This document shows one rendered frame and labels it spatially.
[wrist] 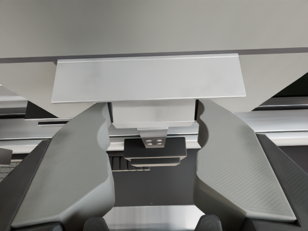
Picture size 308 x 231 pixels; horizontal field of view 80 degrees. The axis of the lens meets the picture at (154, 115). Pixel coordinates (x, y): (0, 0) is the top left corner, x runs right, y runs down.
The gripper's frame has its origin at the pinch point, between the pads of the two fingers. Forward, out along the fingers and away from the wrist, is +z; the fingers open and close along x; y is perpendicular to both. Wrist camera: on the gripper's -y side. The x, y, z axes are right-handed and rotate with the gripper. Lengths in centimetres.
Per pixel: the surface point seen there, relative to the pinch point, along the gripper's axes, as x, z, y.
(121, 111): -2.7, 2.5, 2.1
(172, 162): 2.9, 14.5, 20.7
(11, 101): -16.2, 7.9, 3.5
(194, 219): 3.2, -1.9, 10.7
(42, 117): -10.8, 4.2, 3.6
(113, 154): -12.9, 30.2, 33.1
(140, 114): -1.3, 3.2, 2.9
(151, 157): -1.0, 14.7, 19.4
